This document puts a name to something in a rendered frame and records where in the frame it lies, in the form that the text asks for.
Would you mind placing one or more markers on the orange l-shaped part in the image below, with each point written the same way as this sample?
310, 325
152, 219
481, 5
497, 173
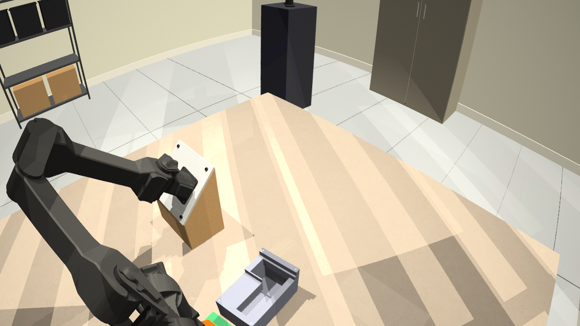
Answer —
208, 323

